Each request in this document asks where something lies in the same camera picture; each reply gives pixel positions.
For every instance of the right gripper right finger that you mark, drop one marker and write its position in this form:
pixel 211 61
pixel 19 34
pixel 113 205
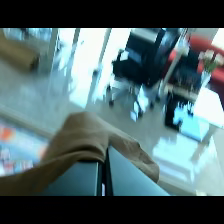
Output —
pixel 126 181

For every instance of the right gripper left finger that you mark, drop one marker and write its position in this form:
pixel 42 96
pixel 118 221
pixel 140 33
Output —
pixel 83 180

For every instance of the brown shirt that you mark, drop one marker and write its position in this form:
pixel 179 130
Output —
pixel 83 140

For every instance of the black office chair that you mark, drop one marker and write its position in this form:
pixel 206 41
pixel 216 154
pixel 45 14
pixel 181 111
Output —
pixel 140 63

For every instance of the red sofa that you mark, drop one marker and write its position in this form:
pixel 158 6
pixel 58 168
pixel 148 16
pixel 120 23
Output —
pixel 213 71

